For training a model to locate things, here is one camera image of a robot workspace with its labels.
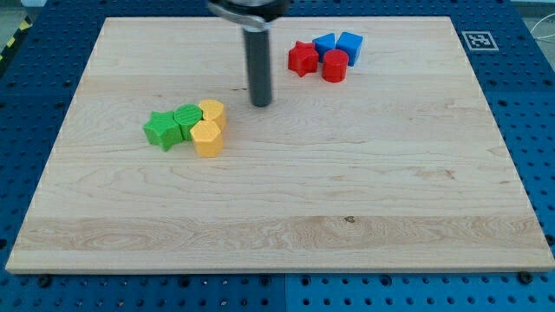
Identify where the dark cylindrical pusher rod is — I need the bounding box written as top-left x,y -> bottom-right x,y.
243,29 -> 272,107

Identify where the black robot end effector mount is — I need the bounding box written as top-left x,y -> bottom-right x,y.
207,0 -> 290,31

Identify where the red star block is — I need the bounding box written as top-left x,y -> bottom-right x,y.
288,41 -> 319,77

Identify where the blue block left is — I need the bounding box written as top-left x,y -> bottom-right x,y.
312,33 -> 336,62

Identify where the red cylinder block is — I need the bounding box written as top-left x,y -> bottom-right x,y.
322,49 -> 349,83

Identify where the yellow rounded block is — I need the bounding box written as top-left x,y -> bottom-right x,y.
199,99 -> 227,131

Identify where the blue cube block right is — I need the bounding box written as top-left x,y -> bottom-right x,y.
336,32 -> 363,67

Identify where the green cylinder block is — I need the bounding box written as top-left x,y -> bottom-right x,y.
174,104 -> 203,141

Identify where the yellow hexagon block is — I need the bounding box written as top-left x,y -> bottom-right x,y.
190,120 -> 224,158

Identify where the green star block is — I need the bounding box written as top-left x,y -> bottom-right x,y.
143,111 -> 184,152

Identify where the wooden board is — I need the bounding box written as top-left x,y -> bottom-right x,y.
6,16 -> 554,274

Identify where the white fiducial marker tag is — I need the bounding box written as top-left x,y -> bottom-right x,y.
461,31 -> 499,51

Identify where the white cable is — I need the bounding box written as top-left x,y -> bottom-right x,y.
528,12 -> 555,42

